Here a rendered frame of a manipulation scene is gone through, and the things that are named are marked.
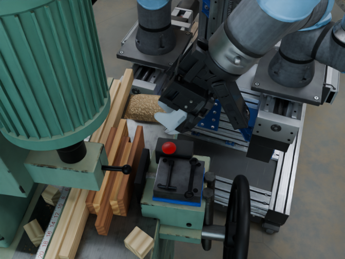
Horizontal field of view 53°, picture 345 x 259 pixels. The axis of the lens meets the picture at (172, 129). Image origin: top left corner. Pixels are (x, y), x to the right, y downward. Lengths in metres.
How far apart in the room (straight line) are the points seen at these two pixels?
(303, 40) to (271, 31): 0.64
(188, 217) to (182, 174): 0.09
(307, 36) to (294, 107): 0.24
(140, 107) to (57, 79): 0.51
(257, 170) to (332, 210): 0.47
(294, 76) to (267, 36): 0.71
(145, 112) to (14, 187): 0.39
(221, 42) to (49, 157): 0.38
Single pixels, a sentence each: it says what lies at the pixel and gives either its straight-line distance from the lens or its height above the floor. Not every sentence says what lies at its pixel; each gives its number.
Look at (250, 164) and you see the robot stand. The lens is 1.72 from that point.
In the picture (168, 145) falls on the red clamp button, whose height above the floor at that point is 1.02.
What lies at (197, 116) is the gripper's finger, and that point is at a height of 1.18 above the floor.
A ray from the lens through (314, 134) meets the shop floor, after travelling 2.22.
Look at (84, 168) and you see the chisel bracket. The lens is 0.65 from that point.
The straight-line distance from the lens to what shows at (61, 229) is 0.74.
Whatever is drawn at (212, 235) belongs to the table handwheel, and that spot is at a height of 0.82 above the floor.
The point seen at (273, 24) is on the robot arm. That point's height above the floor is 1.35.
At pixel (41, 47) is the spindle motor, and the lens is 0.41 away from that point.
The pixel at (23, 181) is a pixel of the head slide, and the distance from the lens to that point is 0.71.
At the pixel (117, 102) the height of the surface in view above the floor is 0.94.
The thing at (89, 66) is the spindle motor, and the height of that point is 1.31.
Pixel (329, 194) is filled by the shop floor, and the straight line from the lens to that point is 2.00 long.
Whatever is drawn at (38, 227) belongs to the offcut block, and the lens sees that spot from 0.89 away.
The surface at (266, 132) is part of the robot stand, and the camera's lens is 1.19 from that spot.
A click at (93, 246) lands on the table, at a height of 0.90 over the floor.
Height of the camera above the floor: 1.60
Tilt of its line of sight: 50 degrees down
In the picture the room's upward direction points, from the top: straight up
